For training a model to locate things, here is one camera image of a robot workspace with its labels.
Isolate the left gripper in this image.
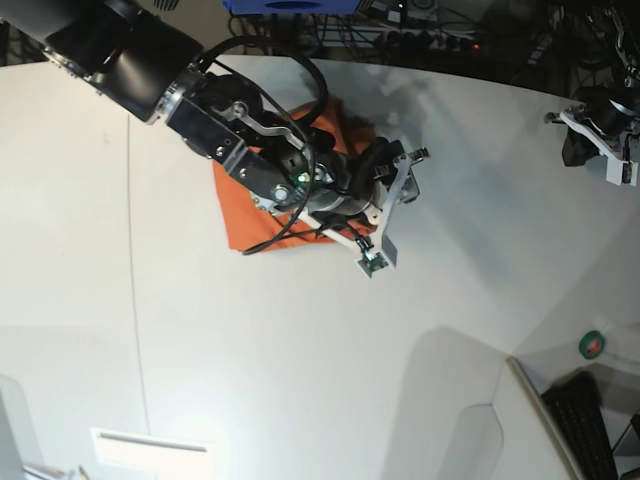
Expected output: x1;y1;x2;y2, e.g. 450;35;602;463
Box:
543;86;639;167

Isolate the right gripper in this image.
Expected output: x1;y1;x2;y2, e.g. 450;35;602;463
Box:
306;137;431;221

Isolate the orange t-shirt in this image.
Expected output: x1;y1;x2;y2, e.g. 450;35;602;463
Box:
212;97;376;251

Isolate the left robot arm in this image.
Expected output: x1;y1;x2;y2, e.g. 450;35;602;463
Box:
545;1;639;185

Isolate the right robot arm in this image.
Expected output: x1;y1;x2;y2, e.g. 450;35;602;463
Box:
1;1;428;259

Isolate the green tape roll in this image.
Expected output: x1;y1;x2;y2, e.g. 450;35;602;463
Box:
578;330;606;361

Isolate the blue box with oval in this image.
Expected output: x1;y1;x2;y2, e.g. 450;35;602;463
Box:
223;0;372;15

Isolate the black keyboard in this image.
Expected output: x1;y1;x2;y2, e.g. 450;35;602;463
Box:
542;371;618;480

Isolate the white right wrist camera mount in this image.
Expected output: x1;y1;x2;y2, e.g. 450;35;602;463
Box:
300;152;420;277

